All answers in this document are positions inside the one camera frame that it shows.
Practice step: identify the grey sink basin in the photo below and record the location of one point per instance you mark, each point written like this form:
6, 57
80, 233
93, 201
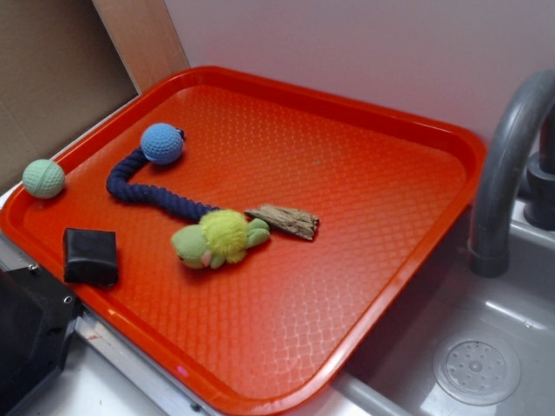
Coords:
391, 373

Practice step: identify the brown wood piece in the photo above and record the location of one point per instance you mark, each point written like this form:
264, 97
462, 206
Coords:
291, 221

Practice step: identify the brown cardboard panel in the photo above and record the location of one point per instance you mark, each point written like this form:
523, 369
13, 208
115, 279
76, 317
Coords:
60, 75

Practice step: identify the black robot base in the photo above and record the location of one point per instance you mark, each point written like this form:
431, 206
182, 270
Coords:
38, 314

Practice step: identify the grey sink faucet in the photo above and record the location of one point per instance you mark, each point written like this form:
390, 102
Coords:
520, 154

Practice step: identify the sink drain strainer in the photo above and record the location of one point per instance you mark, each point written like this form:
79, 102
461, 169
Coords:
476, 368

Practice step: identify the light wooden board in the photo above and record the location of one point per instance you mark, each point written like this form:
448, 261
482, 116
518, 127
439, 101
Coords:
145, 38

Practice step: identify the green yellow plush toy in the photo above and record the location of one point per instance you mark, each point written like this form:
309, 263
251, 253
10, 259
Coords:
219, 237

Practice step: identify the green dimpled ball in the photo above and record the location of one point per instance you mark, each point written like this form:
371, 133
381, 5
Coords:
43, 178

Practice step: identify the orange plastic tray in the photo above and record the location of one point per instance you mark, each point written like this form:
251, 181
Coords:
262, 336

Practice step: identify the blue ball with rope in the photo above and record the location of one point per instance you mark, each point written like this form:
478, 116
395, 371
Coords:
161, 144

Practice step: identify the black square block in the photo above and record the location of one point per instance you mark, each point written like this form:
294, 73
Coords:
90, 256

